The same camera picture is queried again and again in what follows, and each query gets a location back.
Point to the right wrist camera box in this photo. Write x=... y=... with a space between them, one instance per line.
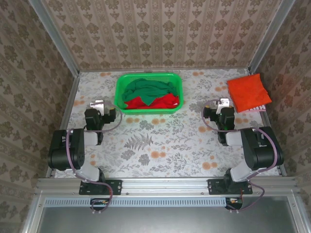
x=223 y=102

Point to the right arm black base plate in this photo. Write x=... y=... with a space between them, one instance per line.
x=213 y=187

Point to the green t-shirt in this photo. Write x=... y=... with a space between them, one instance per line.
x=145 y=89

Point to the folded white pink-print t-shirt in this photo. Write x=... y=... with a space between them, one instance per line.
x=258 y=108

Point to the folded orange t-shirt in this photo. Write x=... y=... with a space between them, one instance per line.
x=247 y=92

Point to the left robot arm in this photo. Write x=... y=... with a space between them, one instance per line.
x=73 y=150

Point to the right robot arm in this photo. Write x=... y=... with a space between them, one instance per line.
x=262 y=153

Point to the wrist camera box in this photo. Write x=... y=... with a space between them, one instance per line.
x=223 y=102
x=97 y=104

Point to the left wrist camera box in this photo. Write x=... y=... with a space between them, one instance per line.
x=97 y=104

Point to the red t-shirt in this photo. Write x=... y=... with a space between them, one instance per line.
x=165 y=102

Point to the green plastic basket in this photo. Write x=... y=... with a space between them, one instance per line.
x=145 y=112

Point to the aluminium frame post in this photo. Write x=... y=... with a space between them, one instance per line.
x=56 y=36
x=269 y=36

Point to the grey metal panel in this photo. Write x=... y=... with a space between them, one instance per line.
x=158 y=221

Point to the aluminium cross rail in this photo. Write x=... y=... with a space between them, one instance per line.
x=165 y=185

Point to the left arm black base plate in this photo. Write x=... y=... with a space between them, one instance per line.
x=116 y=187

